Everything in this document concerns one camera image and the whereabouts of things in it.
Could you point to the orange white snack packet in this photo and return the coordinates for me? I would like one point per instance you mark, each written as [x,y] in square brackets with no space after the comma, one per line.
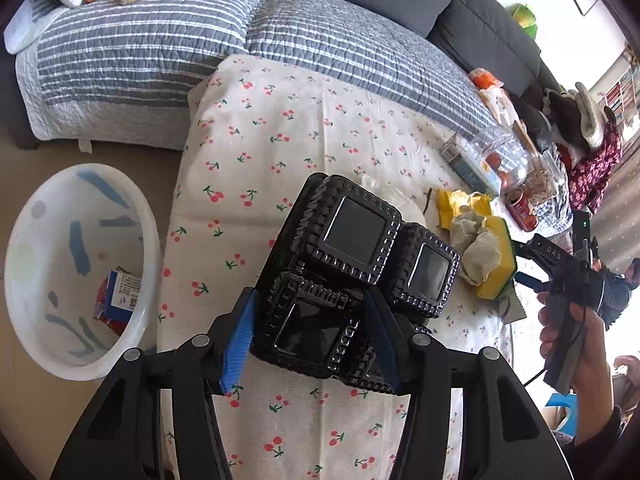
[484,79]

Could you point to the black plastic compartment tray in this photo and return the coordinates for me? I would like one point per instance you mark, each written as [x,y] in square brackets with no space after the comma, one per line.
[350,220]

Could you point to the yellow sponge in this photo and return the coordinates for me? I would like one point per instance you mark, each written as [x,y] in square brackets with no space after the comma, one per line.
[506,260]

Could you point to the person's right hand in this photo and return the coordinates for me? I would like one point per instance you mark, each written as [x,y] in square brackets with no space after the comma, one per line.
[597,360]

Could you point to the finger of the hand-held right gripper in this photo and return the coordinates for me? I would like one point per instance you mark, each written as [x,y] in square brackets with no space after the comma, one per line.
[524,250]
[532,282]

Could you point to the clear jar with tomatoes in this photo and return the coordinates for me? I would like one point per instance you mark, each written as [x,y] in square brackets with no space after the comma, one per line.
[500,150]

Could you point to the cherry print tablecloth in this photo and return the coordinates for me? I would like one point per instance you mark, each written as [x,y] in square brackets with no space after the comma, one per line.
[260,125]

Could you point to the thin brown stick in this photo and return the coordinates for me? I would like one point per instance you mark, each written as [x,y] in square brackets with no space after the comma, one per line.
[427,201]

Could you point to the dark red floral cloth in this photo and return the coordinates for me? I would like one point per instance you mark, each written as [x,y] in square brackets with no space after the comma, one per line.
[595,170]

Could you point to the blue white checked cloth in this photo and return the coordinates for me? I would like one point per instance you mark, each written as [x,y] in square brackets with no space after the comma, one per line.
[552,215]

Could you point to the yellow wrapper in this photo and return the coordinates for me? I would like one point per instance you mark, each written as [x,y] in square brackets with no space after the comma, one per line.
[450,202]

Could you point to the red drink can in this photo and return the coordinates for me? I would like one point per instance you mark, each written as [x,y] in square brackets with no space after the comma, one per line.
[520,207]

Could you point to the blue red printed packet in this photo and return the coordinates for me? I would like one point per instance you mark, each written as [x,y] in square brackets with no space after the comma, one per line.
[122,290]

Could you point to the white plastic basin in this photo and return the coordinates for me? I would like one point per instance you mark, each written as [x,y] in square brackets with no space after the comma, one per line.
[50,280]

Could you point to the white printed packets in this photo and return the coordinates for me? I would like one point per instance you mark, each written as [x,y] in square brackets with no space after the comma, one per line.
[497,107]

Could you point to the pale blue carton box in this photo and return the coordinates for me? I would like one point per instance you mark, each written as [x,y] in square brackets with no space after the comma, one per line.
[470,170]

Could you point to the person's right forearm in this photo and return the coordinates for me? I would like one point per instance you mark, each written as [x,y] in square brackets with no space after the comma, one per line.
[595,440]

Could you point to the bookshelf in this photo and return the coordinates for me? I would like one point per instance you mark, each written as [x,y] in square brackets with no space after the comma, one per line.
[620,95]

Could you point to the clear jar with toothpicks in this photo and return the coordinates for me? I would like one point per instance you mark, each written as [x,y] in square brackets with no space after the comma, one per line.
[542,185]

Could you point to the grey striped quilt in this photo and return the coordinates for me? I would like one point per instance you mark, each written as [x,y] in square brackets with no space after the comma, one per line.
[150,30]

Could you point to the pale paper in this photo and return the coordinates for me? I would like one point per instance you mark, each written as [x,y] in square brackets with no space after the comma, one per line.
[475,250]

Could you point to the blue stool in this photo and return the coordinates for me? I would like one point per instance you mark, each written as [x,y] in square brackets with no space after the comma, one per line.
[557,402]

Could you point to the green plush toy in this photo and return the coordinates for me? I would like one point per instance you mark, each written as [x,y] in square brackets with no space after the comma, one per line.
[522,17]

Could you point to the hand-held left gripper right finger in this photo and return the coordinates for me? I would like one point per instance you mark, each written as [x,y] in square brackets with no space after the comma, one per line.
[382,345]

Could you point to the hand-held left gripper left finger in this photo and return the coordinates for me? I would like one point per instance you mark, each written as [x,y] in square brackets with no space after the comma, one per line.
[240,340]

